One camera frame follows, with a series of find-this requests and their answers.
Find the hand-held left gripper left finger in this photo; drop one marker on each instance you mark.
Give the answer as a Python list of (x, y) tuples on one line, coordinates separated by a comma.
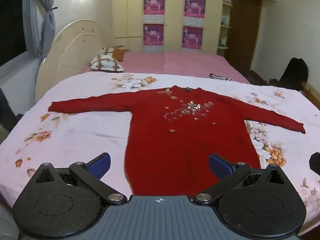
[(100, 165)]

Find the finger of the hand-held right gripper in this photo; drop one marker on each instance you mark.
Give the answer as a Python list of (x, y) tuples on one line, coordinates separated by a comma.
[(315, 163)]

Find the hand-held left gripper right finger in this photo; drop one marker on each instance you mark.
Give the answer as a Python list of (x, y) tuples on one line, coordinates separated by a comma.
[(221, 165)]

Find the red sequined sweater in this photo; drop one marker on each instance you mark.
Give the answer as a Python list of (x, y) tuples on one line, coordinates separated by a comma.
[(175, 135)]

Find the white floral bedsheet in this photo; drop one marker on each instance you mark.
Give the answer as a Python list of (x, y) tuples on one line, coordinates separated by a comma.
[(87, 135)]

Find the wooden furniture corner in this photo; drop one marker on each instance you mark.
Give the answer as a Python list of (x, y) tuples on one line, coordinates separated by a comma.
[(308, 88)]

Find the black white striped cloth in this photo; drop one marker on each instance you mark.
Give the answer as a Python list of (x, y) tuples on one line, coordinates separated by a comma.
[(220, 77)]

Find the black bag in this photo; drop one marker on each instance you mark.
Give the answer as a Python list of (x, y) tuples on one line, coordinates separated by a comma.
[(295, 72)]

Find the large floral pillow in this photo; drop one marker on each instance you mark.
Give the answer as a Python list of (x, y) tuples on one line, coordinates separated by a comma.
[(105, 63)]

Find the pink bed cover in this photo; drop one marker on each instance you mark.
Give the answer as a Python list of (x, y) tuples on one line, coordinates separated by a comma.
[(187, 63)]

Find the orange cloth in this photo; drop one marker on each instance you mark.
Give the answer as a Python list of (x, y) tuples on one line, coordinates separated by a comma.
[(118, 53)]

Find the small floral pillow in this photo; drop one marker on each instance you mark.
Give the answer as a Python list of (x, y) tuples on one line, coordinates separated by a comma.
[(106, 51)]

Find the cream wooden headboard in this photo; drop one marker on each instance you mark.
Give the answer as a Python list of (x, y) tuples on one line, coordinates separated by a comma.
[(70, 47)]

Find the cream open shelf unit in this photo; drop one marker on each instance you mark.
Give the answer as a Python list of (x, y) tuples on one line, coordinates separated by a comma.
[(226, 37)]

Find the brown wooden door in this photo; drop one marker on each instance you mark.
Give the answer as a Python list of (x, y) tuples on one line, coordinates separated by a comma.
[(245, 30)]

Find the light blue shelf item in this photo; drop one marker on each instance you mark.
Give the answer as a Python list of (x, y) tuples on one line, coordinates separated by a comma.
[(225, 20)]

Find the blue-grey tied curtain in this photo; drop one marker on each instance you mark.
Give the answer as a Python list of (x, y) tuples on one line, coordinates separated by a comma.
[(47, 30)]

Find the cream wardrobe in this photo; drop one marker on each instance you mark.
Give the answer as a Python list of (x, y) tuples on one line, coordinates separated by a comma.
[(175, 17)]

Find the dark window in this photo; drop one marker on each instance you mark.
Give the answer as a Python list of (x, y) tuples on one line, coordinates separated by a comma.
[(12, 17)]

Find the pink wall poster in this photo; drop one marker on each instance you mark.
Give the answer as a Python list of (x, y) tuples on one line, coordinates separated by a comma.
[(192, 37), (195, 7), (153, 5), (153, 36)]

